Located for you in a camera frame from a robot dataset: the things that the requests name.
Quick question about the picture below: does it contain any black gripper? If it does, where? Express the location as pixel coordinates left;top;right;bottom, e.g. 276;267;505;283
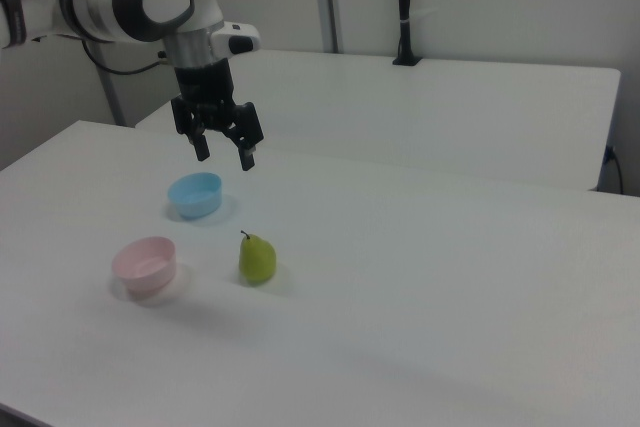
170;59;265;172

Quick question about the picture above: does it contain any green pear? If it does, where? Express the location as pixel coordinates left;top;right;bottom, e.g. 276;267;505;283
238;230;278;285

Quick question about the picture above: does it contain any blue plastic bowl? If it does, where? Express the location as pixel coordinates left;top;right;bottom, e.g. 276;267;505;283
166;171;223;220

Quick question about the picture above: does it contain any pink plastic bowl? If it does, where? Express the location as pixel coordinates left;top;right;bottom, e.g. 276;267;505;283
110;235;178;294

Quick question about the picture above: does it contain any white side table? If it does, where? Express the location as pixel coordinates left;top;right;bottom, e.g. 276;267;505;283
134;49;623;193

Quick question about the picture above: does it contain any black cable on robot arm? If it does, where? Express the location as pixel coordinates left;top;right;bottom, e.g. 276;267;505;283
81;38;170;77

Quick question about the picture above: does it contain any black camera pole with base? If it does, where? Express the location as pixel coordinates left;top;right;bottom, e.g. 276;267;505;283
391;0;424;68

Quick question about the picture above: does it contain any black cable beside side table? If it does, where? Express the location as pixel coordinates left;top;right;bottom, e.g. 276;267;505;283
603;143;626;194

